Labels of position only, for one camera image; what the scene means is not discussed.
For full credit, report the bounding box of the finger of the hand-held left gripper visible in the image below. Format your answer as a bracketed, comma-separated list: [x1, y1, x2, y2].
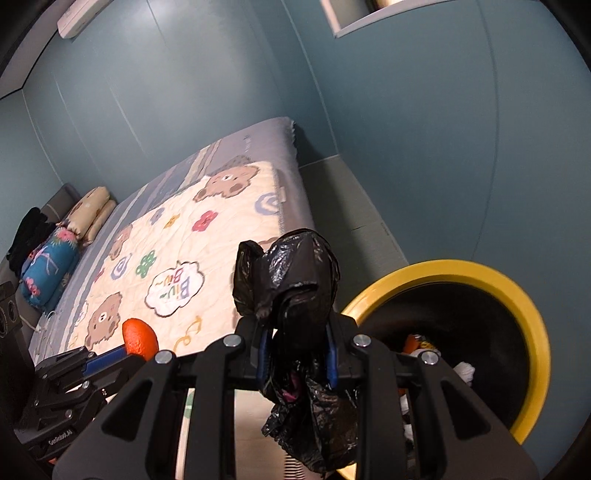
[34, 346, 128, 385]
[41, 357, 147, 408]

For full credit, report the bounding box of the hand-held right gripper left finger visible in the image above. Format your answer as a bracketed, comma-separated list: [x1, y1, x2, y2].
[53, 318, 274, 480]

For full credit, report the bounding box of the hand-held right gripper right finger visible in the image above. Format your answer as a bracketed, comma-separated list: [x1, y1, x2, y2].
[323, 314, 540, 480]

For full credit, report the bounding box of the orange ball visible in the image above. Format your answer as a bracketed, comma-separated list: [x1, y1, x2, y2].
[121, 318, 159, 361]

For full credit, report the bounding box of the black plastic bag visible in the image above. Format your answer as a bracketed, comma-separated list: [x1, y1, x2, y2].
[233, 229, 361, 476]

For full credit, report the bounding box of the orange snack wrapper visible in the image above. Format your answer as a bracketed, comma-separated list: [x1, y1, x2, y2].
[404, 333, 437, 356]

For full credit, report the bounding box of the yellow rimmed trash bin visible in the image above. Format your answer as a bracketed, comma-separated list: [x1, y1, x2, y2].
[337, 260, 551, 480]

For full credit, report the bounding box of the blue floral folded quilt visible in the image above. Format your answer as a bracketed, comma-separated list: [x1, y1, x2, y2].
[19, 226, 80, 308]

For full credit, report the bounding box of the white plastic bag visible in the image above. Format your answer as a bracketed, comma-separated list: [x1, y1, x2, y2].
[452, 361, 477, 385]

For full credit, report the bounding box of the bear printed blanket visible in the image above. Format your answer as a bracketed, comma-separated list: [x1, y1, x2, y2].
[65, 161, 305, 480]

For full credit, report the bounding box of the black clothes pile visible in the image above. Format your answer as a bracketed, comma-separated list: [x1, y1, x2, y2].
[7, 208, 56, 278]

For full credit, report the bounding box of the beige folded quilt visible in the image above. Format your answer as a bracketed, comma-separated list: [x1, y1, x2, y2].
[60, 186, 117, 247]

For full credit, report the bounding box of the white air conditioner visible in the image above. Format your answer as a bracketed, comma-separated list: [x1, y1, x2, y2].
[57, 0, 109, 38]

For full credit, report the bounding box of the white cable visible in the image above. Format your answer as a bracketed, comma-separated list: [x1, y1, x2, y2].
[27, 310, 57, 332]

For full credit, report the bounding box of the window with dark frame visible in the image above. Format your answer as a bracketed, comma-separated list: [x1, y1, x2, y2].
[320, 0, 416, 38]

